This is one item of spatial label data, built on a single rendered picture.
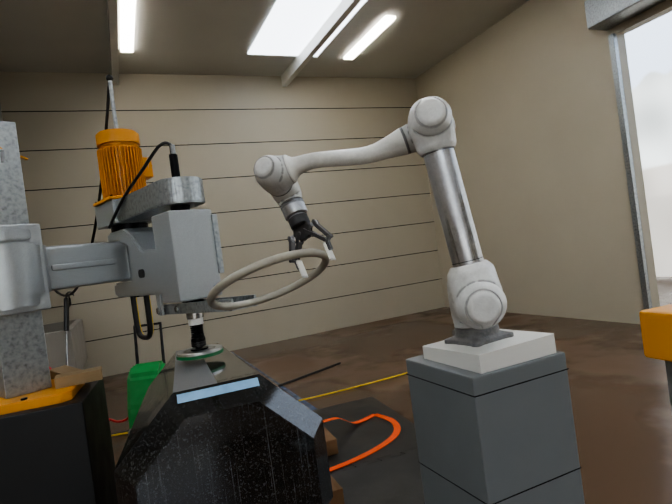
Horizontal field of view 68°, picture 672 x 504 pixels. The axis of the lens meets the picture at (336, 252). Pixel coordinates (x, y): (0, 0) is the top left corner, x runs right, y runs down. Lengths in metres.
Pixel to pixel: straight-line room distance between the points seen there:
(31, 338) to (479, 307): 2.04
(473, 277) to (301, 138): 6.53
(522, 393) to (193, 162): 6.29
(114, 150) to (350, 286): 5.49
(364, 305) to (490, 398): 6.47
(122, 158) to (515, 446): 2.42
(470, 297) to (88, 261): 1.99
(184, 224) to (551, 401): 1.67
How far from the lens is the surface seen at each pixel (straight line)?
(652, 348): 0.98
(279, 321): 7.56
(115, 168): 3.03
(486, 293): 1.55
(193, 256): 2.38
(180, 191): 2.38
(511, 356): 1.74
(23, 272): 2.66
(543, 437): 1.87
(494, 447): 1.74
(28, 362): 2.74
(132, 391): 4.03
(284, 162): 1.70
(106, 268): 2.90
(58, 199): 7.32
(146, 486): 2.01
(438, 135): 1.62
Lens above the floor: 1.25
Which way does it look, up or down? level
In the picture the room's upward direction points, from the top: 8 degrees counter-clockwise
